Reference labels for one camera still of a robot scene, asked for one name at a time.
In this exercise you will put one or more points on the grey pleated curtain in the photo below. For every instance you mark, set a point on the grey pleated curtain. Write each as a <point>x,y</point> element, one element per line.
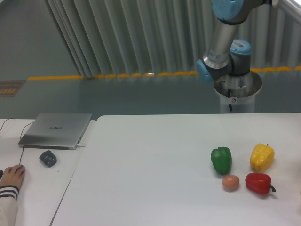
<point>117,37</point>

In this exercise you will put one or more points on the red bell pepper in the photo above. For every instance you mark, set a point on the red bell pepper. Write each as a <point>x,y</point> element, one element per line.
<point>259,183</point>

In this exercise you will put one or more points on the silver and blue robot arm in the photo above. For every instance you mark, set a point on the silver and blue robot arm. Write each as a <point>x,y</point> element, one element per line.
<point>217,61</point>

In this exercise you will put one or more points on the silver closed laptop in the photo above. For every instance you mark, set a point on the silver closed laptop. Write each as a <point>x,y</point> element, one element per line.
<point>56,131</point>

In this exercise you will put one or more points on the person's hand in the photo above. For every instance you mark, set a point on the person's hand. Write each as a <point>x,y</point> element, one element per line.
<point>13,176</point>

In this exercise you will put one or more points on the green bell pepper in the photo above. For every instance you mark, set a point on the green bell pepper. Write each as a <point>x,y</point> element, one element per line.
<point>221,159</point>

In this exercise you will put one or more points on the yellow bell pepper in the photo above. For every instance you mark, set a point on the yellow bell pepper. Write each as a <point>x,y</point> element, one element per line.
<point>262,157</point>

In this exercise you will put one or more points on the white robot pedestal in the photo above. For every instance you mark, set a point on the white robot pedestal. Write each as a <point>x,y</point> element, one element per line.
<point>238,93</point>

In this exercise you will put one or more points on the white sleeve forearm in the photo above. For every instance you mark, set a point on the white sleeve forearm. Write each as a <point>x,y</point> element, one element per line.
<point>8,205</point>

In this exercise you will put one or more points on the brown egg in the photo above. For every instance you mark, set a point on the brown egg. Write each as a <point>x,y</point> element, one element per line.
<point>231,182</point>

